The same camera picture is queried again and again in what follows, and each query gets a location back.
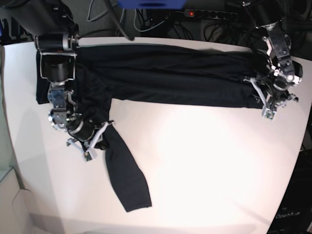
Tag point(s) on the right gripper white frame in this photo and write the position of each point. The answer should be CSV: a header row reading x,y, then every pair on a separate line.
x,y
87,137

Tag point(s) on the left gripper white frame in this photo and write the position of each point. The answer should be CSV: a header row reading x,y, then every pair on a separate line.
x,y
272,98

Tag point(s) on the dark navy long-sleeve shirt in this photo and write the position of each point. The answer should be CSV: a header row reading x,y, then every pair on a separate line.
x,y
155,74

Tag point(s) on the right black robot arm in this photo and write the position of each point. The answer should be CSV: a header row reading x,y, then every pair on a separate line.
x,y
55,34

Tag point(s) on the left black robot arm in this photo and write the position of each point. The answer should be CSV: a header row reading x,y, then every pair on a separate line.
x,y
283,72

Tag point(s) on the black OpenArm equipment case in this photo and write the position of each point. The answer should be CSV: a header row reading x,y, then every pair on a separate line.
x,y
294,215

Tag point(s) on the black power strip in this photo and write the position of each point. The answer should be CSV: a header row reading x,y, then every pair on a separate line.
x,y
210,14

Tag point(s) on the blue plastic box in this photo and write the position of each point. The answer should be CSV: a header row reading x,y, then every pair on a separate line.
x,y
151,4

